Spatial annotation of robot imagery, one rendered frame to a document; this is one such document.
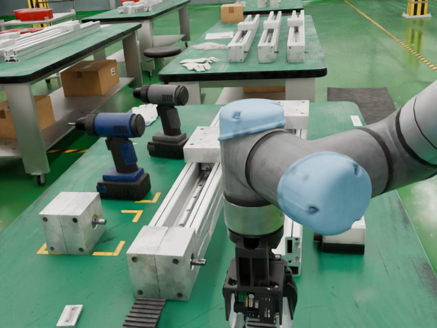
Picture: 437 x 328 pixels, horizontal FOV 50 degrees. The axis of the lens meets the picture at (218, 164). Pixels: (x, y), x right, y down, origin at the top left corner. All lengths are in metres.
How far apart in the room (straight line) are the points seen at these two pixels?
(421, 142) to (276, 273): 0.25
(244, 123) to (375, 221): 0.63
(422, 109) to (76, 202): 0.75
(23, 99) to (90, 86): 1.57
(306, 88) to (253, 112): 2.13
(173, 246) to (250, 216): 0.30
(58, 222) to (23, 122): 2.27
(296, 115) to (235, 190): 0.84
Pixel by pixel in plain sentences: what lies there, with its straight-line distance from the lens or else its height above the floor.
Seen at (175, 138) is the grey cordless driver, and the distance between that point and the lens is 1.40.
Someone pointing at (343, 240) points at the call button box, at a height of 0.81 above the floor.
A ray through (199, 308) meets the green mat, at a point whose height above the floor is 0.78.
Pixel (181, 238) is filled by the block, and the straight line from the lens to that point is 0.84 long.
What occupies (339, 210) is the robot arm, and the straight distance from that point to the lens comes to 0.44.
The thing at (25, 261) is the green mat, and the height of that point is 0.78.
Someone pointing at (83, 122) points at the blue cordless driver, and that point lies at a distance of 1.19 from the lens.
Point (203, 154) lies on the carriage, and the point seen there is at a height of 0.89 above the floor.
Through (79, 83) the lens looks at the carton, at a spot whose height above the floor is 0.35.
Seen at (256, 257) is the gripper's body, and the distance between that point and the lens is 0.56.
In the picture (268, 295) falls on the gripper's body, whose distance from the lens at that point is 0.59.
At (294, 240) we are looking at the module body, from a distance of 0.85.
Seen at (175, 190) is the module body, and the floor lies 0.86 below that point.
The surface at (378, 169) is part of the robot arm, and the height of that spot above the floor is 1.12.
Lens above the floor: 1.32
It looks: 23 degrees down
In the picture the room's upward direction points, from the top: 4 degrees counter-clockwise
